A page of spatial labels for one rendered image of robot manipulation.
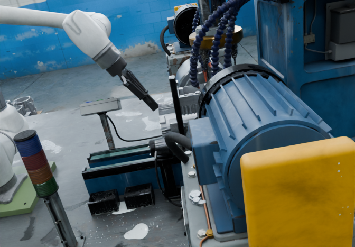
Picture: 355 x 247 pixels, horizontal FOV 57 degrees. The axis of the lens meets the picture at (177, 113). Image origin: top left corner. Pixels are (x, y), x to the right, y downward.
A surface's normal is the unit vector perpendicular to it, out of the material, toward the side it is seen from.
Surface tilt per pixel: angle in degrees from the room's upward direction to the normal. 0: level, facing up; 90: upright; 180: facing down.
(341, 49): 90
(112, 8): 90
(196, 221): 0
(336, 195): 90
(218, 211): 0
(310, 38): 90
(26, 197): 2
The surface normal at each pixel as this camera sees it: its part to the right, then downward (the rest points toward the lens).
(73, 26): -0.04, 0.31
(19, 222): -0.17, -0.90
